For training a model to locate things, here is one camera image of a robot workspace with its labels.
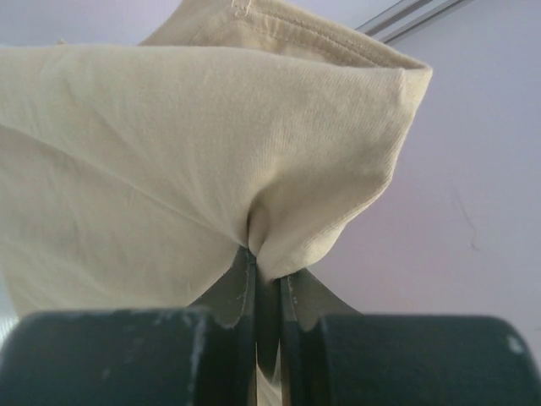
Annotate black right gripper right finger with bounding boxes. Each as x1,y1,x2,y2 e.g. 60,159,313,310
280,270,540,405

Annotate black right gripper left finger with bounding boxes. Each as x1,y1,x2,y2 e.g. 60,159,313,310
1,249,257,405

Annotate beige t shirt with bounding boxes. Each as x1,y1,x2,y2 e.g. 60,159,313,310
1,1,432,405

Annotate right aluminium frame post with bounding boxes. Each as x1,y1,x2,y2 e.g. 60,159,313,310
356,0,467,44

